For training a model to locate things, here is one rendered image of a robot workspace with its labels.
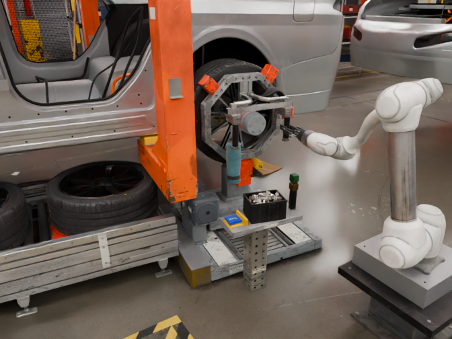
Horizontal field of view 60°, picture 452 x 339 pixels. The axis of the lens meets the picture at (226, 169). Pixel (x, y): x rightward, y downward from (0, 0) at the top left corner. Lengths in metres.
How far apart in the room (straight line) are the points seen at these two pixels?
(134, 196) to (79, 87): 1.20
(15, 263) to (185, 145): 1.02
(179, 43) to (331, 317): 1.58
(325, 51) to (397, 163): 1.51
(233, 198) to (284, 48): 1.09
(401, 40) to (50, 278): 3.85
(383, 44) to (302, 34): 1.98
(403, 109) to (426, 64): 2.91
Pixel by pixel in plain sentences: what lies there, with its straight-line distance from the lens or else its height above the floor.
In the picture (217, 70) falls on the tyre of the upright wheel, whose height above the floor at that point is 1.14.
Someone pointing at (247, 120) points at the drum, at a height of 0.88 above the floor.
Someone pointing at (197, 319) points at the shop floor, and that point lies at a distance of 2.19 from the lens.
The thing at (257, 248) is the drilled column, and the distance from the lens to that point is 2.18.
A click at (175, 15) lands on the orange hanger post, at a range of 1.91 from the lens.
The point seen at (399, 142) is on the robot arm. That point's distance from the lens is 1.67.
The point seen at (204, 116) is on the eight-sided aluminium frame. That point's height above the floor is 0.90.
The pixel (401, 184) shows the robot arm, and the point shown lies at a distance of 1.71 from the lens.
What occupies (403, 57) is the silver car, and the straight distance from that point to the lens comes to 4.57.
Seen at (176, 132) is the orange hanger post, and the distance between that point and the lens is 2.00.
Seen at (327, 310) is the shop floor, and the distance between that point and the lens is 2.30.
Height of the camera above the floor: 1.52
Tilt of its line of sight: 23 degrees down
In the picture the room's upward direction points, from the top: straight up
